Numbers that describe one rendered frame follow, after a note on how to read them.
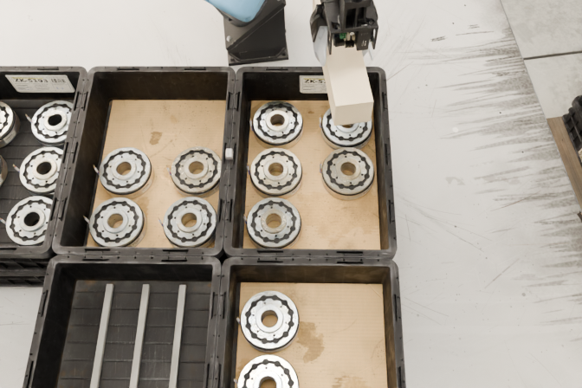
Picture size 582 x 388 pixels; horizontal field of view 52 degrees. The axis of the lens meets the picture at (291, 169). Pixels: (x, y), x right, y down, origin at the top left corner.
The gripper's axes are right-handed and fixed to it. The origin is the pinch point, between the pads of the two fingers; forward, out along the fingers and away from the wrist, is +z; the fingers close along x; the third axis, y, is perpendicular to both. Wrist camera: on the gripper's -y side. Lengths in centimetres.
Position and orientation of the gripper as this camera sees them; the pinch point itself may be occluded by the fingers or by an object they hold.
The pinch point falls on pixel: (340, 50)
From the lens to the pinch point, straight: 104.1
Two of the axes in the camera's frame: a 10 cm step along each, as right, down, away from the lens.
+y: 1.4, 8.8, -4.5
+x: 9.9, -1.3, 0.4
